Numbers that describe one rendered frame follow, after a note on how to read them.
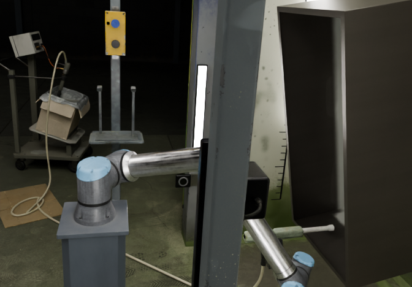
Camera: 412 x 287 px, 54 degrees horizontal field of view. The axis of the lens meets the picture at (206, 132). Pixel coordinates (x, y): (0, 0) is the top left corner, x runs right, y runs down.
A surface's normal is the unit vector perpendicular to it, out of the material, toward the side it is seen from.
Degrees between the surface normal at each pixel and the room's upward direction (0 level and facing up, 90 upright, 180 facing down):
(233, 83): 90
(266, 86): 90
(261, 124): 90
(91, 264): 90
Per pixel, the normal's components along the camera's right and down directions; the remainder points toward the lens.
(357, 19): 0.22, 0.32
